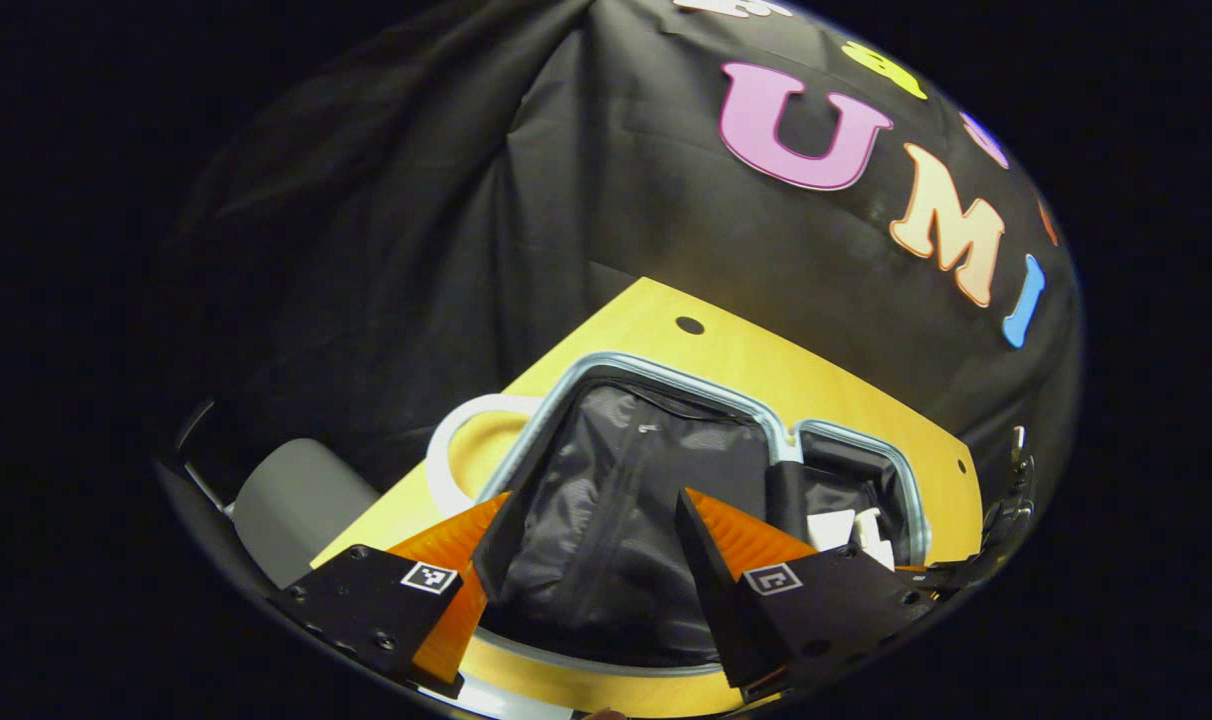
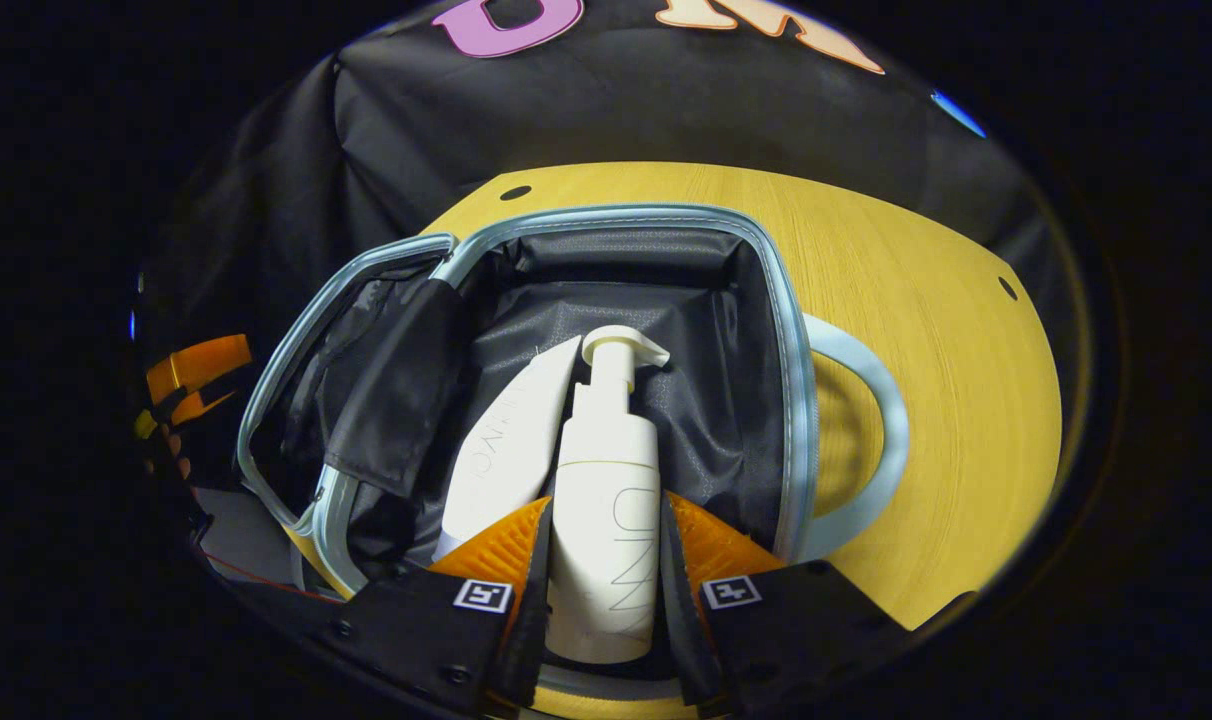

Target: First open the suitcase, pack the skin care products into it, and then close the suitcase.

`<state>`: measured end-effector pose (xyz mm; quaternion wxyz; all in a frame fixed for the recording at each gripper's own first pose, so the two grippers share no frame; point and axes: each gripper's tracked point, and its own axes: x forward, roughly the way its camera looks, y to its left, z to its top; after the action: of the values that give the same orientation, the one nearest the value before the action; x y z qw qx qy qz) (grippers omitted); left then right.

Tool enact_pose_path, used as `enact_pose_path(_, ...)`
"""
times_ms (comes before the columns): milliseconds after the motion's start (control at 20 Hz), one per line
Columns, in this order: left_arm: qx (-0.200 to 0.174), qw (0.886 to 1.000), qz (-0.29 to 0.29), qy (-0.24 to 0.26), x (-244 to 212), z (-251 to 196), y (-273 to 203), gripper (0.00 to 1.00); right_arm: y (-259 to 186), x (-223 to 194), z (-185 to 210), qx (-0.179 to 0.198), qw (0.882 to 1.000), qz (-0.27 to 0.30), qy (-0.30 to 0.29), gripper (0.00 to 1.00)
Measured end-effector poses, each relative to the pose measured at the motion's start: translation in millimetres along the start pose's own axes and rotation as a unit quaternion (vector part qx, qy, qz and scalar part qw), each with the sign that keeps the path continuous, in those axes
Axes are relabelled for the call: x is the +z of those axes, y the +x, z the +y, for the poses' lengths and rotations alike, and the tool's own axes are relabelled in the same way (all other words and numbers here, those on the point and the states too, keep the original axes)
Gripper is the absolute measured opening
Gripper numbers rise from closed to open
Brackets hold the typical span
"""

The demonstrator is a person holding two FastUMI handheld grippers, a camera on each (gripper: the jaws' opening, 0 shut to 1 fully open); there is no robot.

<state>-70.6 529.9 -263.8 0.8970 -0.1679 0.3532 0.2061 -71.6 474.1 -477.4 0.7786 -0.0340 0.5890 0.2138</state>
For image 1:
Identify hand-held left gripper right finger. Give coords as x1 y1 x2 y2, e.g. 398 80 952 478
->
674 487 942 701

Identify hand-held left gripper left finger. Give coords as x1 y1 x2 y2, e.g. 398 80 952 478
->
271 490 532 699

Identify light blue suitcase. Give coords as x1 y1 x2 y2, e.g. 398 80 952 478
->
426 350 932 681

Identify white squeeze tube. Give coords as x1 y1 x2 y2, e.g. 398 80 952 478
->
806 508 859 553

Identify white pump bottle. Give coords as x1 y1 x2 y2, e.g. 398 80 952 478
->
854 507 897 571

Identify grey round stool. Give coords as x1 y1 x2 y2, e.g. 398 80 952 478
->
231 438 382 591

